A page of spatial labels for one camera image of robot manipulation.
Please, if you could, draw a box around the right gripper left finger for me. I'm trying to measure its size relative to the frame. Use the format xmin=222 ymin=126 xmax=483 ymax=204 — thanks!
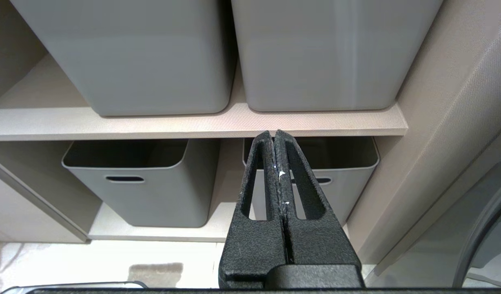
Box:
xmin=218 ymin=131 xmax=286 ymax=289

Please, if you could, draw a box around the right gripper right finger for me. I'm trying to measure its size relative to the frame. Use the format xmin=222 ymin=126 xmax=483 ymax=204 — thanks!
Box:
xmin=274 ymin=129 xmax=365 ymax=289

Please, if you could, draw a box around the grey plastic storage bin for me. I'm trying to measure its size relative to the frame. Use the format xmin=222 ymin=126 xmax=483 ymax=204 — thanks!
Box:
xmin=62 ymin=139 xmax=221 ymax=228
xmin=242 ymin=136 xmax=380 ymax=226
xmin=231 ymin=0 xmax=443 ymax=113
xmin=10 ymin=0 xmax=237 ymax=117

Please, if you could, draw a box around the beige cabinet shelf board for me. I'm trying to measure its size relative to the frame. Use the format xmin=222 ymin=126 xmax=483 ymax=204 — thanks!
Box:
xmin=0 ymin=53 xmax=409 ymax=142

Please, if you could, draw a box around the beige shelf unit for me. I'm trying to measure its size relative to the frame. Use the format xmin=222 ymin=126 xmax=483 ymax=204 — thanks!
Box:
xmin=346 ymin=0 xmax=501 ymax=266

